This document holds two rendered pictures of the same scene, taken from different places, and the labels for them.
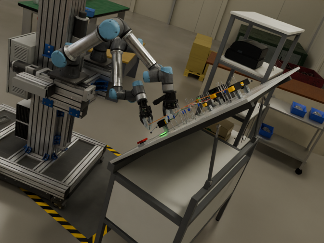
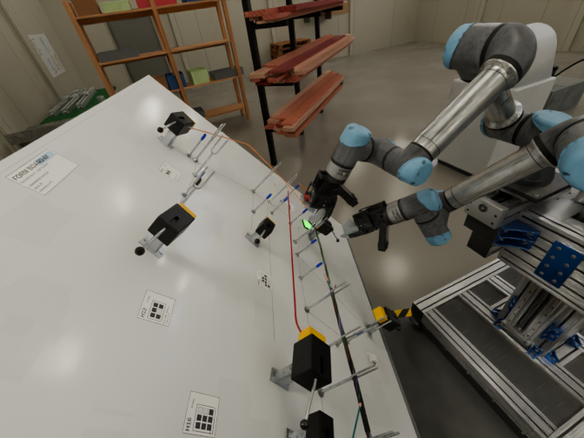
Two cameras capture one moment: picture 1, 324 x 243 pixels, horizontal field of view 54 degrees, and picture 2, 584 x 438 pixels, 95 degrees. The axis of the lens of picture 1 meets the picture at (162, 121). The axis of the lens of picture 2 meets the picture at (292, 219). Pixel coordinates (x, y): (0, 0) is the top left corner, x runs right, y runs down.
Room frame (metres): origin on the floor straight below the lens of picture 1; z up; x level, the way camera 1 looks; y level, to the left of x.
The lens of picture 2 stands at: (2.50, -0.43, 1.78)
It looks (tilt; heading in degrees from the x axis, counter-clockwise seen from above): 39 degrees down; 154
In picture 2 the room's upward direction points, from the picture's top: 9 degrees counter-clockwise
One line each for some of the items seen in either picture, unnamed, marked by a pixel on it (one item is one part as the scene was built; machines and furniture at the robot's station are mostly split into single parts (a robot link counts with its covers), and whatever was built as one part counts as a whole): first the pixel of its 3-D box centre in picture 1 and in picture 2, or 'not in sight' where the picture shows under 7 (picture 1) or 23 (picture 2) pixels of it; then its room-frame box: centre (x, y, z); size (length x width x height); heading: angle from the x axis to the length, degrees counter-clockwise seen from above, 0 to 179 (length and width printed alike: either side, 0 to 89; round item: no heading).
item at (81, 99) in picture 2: not in sight; (94, 118); (-4.38, -1.18, 0.45); 2.48 x 0.93 x 0.90; 173
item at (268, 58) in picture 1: (266, 49); not in sight; (9.86, -2.36, 0.38); 1.94 x 1.82 x 0.76; 83
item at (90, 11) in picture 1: (82, 23); not in sight; (6.24, 2.10, 0.47); 2.63 x 1.02 x 0.93; 172
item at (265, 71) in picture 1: (230, 113); not in sight; (2.93, -0.63, 0.93); 0.61 x 0.50 x 1.85; 154
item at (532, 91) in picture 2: not in sight; (491, 105); (0.98, 2.82, 0.69); 0.68 x 0.58 x 1.39; 174
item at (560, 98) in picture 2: not in sight; (558, 82); (0.70, 5.18, 0.39); 0.85 x 0.65 x 0.78; 83
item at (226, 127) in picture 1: (215, 128); not in sight; (2.86, -0.53, 0.76); 0.30 x 0.21 x 0.20; 67
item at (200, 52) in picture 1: (207, 58); not in sight; (6.96, -0.54, 0.35); 1.21 x 0.86 x 0.71; 173
